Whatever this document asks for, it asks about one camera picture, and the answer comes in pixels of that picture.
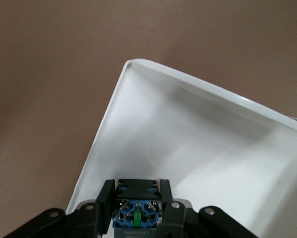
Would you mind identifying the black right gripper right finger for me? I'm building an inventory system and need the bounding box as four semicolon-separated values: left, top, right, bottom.
159;178;189;238

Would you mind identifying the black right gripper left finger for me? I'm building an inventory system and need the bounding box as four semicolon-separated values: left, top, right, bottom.
75;179;117;238

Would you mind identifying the red push button switch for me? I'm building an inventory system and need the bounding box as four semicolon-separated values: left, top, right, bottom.
111;178;164;238

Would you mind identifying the white plastic drawer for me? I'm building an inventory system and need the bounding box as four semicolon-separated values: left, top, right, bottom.
65;58;297;238

